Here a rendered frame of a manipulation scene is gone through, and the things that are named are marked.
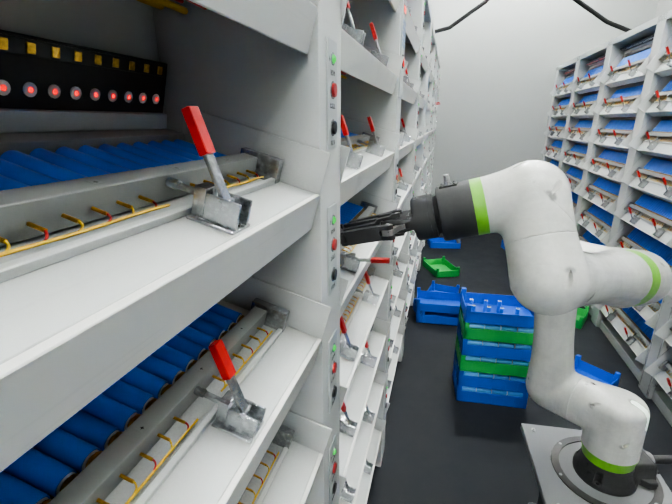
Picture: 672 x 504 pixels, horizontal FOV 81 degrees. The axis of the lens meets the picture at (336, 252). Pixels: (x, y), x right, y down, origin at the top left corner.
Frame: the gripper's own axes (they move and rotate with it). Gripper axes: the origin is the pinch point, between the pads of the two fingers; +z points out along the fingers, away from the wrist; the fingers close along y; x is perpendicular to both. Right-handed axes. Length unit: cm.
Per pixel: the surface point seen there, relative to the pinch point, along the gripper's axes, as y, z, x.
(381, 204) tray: -47.4, -2.5, 4.0
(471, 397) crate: -93, -14, 106
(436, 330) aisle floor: -156, 3, 105
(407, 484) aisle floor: -43, 10, 102
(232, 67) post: 22.2, -2.7, -26.3
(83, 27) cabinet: 32.3, 6.0, -31.4
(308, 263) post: 22.3, -5.0, -1.9
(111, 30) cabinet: 28.8, 5.9, -31.7
